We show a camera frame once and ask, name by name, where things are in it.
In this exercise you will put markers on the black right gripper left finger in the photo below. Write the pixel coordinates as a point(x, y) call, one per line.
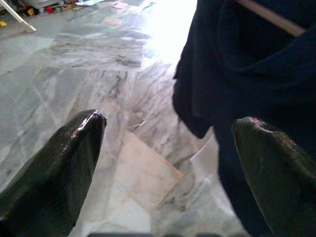
point(49, 177)

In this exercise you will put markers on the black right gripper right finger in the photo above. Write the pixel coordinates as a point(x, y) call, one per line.
point(276, 172)

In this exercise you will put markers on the black garment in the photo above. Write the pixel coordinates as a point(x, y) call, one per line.
point(247, 74)

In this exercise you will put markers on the pink plastic hanger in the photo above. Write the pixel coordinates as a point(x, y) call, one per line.
point(269, 16)

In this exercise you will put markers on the small yellow toy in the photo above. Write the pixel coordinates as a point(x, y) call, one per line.
point(2, 23)

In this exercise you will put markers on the cream plastic chair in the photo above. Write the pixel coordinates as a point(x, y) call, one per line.
point(17, 17)

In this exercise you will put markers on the small red toy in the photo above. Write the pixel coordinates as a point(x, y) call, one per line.
point(50, 10)

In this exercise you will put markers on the white paper sheet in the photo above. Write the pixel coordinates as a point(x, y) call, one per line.
point(86, 3)

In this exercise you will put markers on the pink paper sheet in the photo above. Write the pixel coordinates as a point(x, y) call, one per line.
point(116, 5)

